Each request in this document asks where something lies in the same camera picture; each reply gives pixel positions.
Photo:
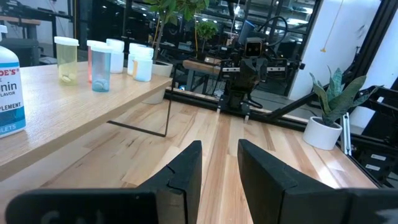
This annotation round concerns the large white bottle blue label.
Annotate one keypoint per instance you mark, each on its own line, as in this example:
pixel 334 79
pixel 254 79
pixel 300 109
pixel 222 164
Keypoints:
pixel 9 93

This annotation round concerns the pink translucent vial white cap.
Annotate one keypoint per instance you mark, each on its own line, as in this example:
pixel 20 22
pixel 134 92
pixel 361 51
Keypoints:
pixel 89 62

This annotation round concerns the small white plastic bottle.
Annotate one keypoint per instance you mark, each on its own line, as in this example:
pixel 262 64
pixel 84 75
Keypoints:
pixel 130 62
pixel 144 68
pixel 117 60

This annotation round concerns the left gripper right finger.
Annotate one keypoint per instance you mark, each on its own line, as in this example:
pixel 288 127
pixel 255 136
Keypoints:
pixel 273 199

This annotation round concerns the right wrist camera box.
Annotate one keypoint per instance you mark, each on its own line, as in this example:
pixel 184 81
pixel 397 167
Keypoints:
pixel 253 48

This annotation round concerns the background wooden table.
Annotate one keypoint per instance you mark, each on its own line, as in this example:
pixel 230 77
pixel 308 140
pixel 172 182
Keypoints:
pixel 199 66

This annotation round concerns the snake plant small white pot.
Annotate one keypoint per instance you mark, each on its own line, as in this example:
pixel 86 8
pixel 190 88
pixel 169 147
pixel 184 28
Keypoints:
pixel 321 135

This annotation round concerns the blue translucent vial white cap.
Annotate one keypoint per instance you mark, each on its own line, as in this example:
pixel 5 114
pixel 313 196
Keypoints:
pixel 101 71

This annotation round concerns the blue cylinder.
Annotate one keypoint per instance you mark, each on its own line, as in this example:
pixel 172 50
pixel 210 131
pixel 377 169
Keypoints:
pixel 246 29

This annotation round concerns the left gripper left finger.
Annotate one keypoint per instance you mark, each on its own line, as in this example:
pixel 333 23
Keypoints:
pixel 174 193

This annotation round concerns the wooden shelf black metal legs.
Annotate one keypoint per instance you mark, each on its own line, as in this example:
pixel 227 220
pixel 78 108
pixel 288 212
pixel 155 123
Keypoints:
pixel 62 105

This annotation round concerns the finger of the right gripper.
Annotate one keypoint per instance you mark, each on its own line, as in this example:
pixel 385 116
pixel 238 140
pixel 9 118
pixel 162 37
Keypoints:
pixel 246 112
pixel 223 101

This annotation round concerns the yellow translucent vial white cap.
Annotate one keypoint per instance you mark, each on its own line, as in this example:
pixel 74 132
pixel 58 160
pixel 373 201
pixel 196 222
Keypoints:
pixel 66 62

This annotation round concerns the black metal rig frame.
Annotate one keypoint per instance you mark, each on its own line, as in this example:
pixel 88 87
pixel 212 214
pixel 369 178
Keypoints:
pixel 192 98

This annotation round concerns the leafy green plant white pot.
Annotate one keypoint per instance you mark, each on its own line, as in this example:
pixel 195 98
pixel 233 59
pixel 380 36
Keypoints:
pixel 163 69

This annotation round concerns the small background green tree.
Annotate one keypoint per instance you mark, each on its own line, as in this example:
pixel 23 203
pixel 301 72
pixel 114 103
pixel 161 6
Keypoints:
pixel 206 31

